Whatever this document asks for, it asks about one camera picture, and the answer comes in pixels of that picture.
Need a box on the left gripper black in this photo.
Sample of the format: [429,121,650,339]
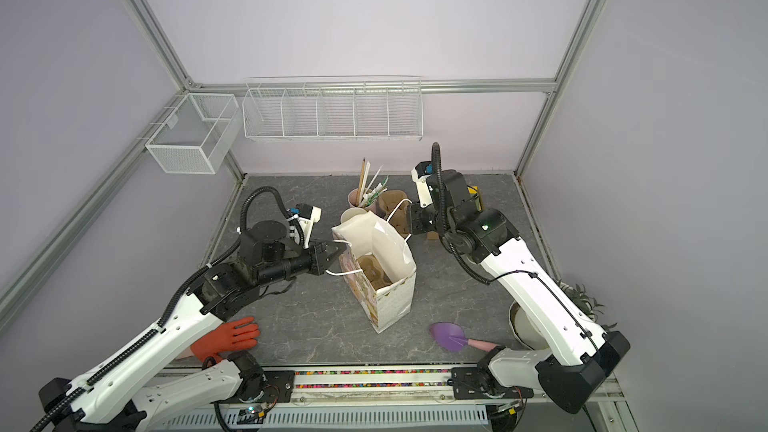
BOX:
[258,238,347,288]

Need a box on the cartoon animal paper gift bag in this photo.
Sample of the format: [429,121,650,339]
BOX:
[332,212,417,334]

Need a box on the brown pulp cup carrier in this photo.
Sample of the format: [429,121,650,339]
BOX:
[358,254,393,290]

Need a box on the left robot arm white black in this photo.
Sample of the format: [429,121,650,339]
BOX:
[33,186,347,431]

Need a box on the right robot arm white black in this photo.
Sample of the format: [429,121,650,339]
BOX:
[406,143,631,414]

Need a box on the stack of paper coffee cups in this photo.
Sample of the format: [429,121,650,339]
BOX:
[340,207,367,224]

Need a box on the stack of pulp cup carriers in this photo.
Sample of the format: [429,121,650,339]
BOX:
[376,190,410,238]

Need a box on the red rubber glove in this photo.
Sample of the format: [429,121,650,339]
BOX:
[189,316,261,363]

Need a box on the wooden stir sticks bundle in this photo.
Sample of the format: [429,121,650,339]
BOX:
[358,158,382,194]

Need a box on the pink utensil holder cup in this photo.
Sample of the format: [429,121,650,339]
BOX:
[347,188,378,214]

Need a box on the purple pink garden trowel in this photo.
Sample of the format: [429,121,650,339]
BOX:
[429,322,498,352]

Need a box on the potted green plant white pot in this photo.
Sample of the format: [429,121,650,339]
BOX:
[508,280,617,350]

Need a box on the small white mesh basket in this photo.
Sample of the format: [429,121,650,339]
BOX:
[145,93,243,175]

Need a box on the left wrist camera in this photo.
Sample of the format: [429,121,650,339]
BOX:
[287,203,322,249]

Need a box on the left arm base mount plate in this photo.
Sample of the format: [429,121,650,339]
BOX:
[224,369,296,405]

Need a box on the long white wire shelf basket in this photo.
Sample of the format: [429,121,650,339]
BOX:
[241,75,424,140]

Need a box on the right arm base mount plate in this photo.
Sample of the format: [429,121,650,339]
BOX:
[448,366,534,400]

